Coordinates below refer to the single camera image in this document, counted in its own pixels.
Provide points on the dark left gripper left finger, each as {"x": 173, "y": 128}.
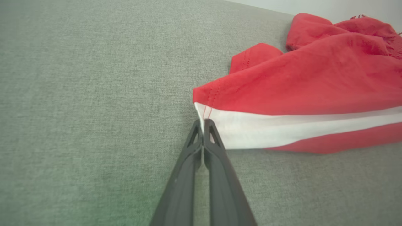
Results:
{"x": 180, "y": 194}

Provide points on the red shorts with white trim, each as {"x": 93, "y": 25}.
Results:
{"x": 314, "y": 81}

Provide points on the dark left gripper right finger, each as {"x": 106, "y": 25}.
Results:
{"x": 224, "y": 194}

